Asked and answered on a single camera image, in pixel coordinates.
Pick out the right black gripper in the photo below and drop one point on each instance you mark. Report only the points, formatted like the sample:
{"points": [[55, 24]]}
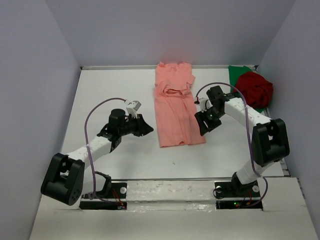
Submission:
{"points": [[201, 117]]}

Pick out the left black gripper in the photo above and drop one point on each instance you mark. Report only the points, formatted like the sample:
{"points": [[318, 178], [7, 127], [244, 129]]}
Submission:
{"points": [[141, 128]]}

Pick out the pink t shirt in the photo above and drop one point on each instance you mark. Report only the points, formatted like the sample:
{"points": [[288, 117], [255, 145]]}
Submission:
{"points": [[174, 105]]}

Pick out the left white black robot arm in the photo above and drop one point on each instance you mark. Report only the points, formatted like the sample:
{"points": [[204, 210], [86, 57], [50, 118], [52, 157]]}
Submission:
{"points": [[64, 180]]}

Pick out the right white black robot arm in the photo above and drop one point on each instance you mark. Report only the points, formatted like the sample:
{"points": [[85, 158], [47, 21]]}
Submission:
{"points": [[267, 138]]}

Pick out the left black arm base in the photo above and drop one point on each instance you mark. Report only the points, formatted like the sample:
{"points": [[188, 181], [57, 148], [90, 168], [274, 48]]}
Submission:
{"points": [[115, 200]]}

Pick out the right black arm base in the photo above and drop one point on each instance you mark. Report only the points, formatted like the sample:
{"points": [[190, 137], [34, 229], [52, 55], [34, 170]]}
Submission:
{"points": [[244, 198]]}

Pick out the green t shirt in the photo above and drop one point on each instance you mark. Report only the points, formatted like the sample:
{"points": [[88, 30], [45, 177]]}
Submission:
{"points": [[234, 74]]}

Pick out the red t shirt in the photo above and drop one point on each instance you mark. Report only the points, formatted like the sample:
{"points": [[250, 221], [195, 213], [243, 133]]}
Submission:
{"points": [[257, 91]]}

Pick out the white foam front panel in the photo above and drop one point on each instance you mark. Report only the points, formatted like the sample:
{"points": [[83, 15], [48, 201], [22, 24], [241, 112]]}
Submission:
{"points": [[36, 81]]}

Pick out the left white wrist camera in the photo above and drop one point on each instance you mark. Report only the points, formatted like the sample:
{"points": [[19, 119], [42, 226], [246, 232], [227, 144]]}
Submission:
{"points": [[132, 107]]}

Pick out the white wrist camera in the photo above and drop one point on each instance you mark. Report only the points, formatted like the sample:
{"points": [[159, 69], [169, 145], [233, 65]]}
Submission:
{"points": [[203, 103], [132, 107]]}

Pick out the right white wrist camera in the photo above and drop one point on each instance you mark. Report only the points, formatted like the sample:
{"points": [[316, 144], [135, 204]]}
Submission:
{"points": [[203, 103]]}

